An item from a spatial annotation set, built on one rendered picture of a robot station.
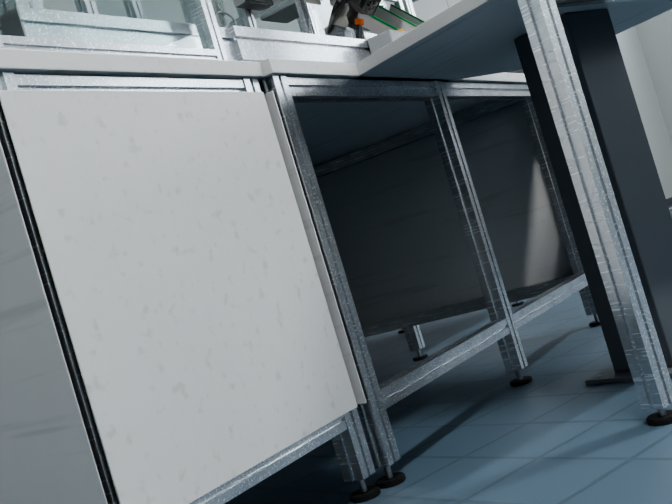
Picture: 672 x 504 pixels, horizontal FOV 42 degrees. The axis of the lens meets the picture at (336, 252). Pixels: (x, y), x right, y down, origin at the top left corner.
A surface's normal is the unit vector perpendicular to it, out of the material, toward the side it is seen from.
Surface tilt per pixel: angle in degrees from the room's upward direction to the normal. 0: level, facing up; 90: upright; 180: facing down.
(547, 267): 90
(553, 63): 90
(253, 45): 90
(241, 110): 90
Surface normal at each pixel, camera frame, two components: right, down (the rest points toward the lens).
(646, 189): 0.57, -0.18
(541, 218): -0.53, 0.15
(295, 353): 0.80, -0.25
